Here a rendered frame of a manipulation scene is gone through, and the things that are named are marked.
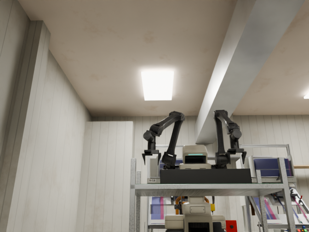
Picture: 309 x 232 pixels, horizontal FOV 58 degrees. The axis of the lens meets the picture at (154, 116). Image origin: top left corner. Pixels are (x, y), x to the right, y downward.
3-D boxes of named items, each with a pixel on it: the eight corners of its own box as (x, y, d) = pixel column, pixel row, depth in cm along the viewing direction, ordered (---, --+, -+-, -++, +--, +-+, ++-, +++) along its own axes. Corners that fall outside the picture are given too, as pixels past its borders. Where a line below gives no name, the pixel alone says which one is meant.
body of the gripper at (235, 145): (244, 151, 187) (243, 140, 190) (228, 151, 187) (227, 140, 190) (242, 153, 193) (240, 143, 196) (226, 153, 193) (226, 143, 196)
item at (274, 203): (303, 207, 387) (303, 204, 385) (254, 207, 388) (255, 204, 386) (292, 191, 417) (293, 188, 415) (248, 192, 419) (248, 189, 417)
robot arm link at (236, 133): (237, 126, 199) (226, 127, 199) (242, 120, 188) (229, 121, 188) (240, 142, 194) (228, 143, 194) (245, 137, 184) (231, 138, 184)
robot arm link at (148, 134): (163, 130, 198) (152, 127, 202) (157, 124, 188) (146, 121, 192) (157, 146, 195) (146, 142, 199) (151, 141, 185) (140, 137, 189)
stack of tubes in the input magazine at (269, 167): (291, 176, 416) (288, 158, 426) (257, 176, 417) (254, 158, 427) (288, 177, 428) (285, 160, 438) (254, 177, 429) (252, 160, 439)
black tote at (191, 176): (245, 189, 190) (243, 172, 194) (252, 186, 174) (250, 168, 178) (160, 190, 192) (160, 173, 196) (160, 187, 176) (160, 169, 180)
